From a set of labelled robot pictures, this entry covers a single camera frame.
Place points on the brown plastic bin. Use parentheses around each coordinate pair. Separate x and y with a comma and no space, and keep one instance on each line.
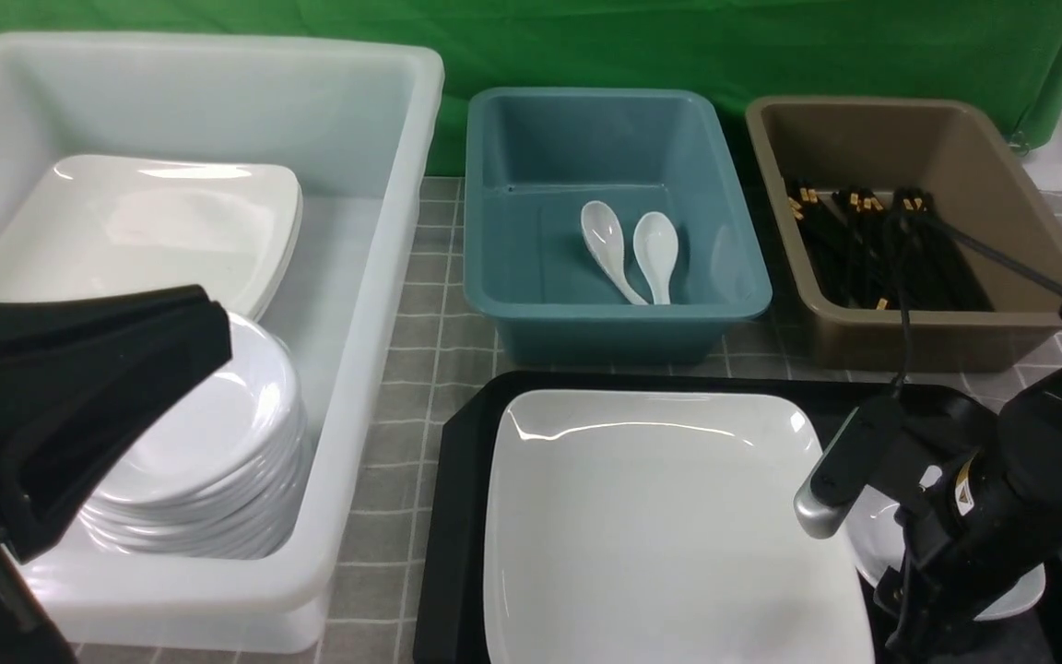
(955,153)

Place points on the stack of white bowls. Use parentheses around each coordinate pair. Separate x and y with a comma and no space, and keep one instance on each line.
(244,517)

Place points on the large white square rice plate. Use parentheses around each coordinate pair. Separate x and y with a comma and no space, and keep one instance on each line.
(642,527)

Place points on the white ceramic spoon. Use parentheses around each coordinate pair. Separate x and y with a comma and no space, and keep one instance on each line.
(656,249)
(603,237)

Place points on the white ceramic spoon in bin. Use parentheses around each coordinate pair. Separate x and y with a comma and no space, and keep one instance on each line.
(603,237)

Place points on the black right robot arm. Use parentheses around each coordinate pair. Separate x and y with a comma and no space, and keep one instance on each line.
(991,516)

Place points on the black serving tray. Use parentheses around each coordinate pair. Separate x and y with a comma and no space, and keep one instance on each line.
(942,422)

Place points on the bundle of black chopsticks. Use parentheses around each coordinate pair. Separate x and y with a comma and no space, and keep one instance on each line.
(876,251)

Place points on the large white plastic bin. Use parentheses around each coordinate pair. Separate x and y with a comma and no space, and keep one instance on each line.
(353,120)

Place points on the top stacked square plate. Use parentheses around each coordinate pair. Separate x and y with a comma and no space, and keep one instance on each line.
(98,226)

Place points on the teal plastic bin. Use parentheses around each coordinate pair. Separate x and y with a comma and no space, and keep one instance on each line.
(536,156)

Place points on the small white bowl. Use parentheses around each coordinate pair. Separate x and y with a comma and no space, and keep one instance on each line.
(876,539)

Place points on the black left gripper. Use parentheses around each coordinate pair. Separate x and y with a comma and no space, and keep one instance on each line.
(80,382)

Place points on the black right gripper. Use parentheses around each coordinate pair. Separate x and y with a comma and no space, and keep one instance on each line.
(845,468)

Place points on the green backdrop cloth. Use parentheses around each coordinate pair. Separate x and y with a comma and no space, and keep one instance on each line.
(1002,57)

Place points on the grey checked tablecloth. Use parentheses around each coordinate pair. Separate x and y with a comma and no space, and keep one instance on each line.
(440,355)

